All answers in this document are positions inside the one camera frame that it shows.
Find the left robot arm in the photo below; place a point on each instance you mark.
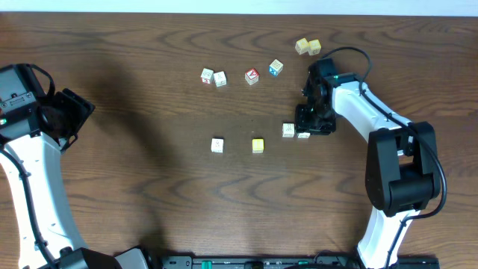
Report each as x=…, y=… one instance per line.
x=37, y=127

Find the red letter A block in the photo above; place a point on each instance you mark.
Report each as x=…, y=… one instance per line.
x=252, y=76

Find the white block red number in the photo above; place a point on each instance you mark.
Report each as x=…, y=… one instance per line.
x=207, y=76

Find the white block with figure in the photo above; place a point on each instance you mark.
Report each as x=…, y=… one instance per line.
x=288, y=130

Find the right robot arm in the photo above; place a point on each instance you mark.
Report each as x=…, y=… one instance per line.
x=402, y=171

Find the white block front left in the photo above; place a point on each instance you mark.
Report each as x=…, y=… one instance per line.
x=217, y=145

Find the blue sided picture block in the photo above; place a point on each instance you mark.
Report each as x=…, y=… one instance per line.
x=275, y=67

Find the white block blue side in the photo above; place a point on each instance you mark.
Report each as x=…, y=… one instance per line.
x=220, y=79

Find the green sided white block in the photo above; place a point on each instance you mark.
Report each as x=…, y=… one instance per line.
x=303, y=135

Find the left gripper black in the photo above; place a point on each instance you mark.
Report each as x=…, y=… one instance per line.
x=75, y=110

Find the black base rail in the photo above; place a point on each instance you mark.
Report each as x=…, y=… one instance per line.
x=327, y=260

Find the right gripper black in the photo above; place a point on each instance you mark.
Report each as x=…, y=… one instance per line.
x=302, y=125

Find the yellow block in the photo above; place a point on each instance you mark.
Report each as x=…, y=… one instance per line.
x=258, y=145
x=302, y=46
x=314, y=47

